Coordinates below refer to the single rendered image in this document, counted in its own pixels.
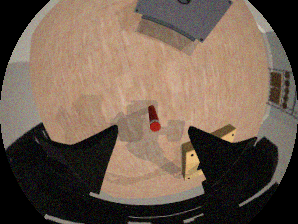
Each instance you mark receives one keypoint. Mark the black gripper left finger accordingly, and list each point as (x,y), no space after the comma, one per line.
(89,159)

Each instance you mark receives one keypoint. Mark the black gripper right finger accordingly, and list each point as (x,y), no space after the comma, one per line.
(216,155)

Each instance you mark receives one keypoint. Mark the red peg with white band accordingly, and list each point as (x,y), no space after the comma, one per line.
(153,119)

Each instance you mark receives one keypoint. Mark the grey sloped panel with hole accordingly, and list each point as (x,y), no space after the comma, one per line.
(194,19)

